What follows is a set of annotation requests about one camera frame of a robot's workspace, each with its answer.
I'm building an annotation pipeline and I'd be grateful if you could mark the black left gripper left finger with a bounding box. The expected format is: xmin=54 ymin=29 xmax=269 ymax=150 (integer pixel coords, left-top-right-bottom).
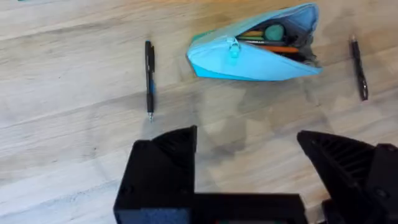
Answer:
xmin=113 ymin=124 xmax=198 ymax=224

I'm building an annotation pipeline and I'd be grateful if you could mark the light blue zip bag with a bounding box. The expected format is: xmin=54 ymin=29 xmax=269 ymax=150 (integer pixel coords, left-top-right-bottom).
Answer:
xmin=186 ymin=2 xmax=323 ymax=82

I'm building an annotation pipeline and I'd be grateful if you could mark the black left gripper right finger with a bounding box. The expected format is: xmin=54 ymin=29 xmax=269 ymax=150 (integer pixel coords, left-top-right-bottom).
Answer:
xmin=296 ymin=130 xmax=398 ymax=224

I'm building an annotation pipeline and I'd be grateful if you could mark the black pen with blue band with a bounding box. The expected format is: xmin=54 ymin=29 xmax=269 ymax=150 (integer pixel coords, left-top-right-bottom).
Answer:
xmin=144 ymin=40 xmax=156 ymax=123

